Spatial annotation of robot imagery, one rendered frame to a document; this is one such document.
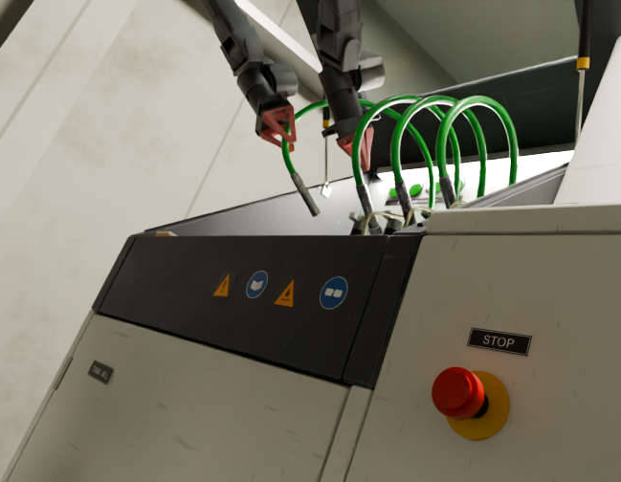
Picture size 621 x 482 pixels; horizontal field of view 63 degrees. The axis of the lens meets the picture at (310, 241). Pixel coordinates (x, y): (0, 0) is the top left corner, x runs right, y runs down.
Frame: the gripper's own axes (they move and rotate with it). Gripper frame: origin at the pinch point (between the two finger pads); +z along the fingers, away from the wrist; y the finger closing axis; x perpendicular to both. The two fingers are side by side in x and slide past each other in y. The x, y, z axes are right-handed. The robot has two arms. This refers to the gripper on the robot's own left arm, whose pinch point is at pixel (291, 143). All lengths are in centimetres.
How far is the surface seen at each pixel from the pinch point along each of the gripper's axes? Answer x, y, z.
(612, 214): 6, -50, 50
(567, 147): -50, -7, 27
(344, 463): 29, -32, 55
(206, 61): -42, 109, -140
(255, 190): -44, 146, -80
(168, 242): 29.8, 1.1, 11.0
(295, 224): -3.9, 28.7, 3.2
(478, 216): 10, -42, 43
